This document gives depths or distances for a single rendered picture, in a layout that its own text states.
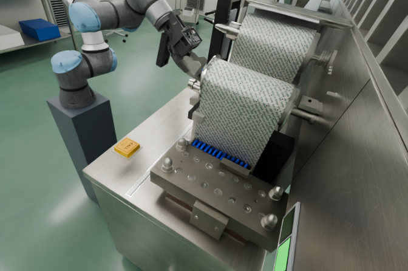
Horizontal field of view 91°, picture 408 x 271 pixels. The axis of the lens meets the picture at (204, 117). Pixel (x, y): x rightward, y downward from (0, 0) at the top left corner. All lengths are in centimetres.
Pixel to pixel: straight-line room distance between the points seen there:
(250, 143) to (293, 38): 37
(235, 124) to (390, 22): 41
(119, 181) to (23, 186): 137
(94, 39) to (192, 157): 69
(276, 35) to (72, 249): 165
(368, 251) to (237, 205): 41
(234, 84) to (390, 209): 43
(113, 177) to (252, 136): 50
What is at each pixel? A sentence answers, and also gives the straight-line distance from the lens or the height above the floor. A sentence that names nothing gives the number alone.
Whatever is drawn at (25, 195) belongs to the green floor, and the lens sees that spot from 204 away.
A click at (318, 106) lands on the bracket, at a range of 61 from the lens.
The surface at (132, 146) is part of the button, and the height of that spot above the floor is 92.
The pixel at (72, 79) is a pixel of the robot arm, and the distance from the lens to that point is 105.
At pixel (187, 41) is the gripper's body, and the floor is 135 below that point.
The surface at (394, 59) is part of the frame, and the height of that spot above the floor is 147.
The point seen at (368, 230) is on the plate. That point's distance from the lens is 26.
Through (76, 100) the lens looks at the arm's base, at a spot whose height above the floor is 94.
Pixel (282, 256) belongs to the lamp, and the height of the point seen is 119.
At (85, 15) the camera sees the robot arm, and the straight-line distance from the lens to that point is 67.
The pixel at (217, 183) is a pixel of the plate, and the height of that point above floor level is 103.
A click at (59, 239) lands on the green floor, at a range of 177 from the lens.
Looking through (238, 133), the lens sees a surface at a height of 114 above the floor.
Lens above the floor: 155
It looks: 39 degrees down
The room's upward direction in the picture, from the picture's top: 11 degrees clockwise
